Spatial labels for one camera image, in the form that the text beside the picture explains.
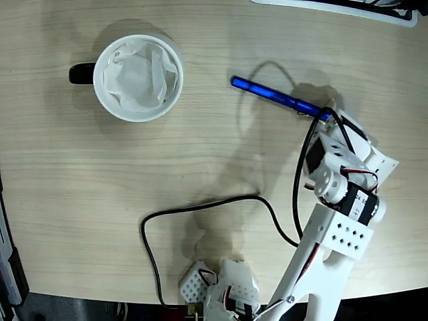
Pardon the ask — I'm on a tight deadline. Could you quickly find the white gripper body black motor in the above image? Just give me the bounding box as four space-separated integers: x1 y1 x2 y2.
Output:
306 132 379 188

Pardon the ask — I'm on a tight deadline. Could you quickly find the grey metal rail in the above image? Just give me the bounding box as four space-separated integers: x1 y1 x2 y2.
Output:
0 207 23 307

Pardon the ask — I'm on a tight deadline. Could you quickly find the white flat device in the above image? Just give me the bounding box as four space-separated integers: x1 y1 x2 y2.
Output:
250 0 419 28

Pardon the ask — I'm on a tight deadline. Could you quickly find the crumpled white tissue paper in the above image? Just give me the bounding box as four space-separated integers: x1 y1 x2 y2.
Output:
102 41 180 113

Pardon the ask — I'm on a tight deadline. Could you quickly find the white mug black handle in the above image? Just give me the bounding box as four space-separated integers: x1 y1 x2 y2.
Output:
68 33 185 123

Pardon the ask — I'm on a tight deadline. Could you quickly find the blue pen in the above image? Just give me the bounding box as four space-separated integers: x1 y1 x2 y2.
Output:
230 76 334 122

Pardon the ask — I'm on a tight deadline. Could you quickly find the black camera cable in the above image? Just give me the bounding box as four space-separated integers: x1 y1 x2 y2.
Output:
140 107 356 308

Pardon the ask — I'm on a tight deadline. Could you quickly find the white perforated arm base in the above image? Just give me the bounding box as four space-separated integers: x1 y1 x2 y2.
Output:
179 259 218 304

